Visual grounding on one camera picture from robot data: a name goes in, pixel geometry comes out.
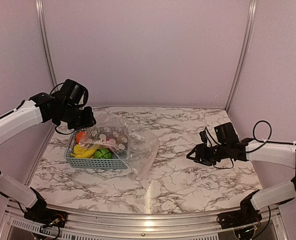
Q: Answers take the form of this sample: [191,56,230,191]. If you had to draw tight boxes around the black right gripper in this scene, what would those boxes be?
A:
[186,142,229,166]

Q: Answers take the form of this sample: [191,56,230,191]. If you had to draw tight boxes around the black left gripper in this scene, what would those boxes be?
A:
[60,103,97,131]

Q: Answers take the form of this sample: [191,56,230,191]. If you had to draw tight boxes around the yellow toy bananas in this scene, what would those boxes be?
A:
[71,148,96,159]

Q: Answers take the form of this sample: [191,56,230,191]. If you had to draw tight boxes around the clear zip top bag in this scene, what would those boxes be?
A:
[79,114,160,179]

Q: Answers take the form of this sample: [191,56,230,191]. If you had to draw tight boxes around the red toy strawberry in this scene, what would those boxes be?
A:
[105,138,116,148]

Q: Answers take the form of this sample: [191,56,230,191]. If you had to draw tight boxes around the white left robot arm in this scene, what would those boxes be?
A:
[0,79,96,223]

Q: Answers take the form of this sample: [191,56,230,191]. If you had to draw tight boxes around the orange toy fruit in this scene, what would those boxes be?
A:
[76,131,86,143]

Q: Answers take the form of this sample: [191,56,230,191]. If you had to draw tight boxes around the yellow toy lemon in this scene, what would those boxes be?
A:
[74,144,87,155]

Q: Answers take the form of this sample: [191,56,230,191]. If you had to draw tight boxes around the grey plastic basket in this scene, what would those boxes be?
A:
[64,131,127,170]

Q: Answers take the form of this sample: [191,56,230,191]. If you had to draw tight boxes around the green orange toy mango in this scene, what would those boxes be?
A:
[116,135,128,152]

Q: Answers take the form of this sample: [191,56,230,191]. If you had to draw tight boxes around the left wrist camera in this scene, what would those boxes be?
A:
[59,79,89,108]

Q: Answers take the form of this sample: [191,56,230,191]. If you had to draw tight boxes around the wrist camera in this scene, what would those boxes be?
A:
[214,122,239,147]
[59,79,89,108]

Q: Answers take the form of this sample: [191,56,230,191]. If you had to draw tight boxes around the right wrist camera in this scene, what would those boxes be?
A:
[214,122,239,147]

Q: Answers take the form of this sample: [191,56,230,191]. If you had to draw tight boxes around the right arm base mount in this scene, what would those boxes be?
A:
[216,210,262,229]

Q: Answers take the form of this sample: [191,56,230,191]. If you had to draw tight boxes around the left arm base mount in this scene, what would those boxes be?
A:
[24,208,68,228]

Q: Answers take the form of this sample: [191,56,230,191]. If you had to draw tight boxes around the aluminium front rail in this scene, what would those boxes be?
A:
[0,200,289,240]

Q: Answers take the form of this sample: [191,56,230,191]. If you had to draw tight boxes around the left aluminium frame post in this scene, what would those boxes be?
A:
[36,0,57,87]

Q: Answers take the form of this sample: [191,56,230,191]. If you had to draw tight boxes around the aluminium frame post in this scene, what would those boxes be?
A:
[36,0,57,87]
[225,0,257,112]

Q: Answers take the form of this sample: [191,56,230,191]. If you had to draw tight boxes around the right aluminium frame post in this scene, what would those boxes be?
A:
[225,0,257,112]

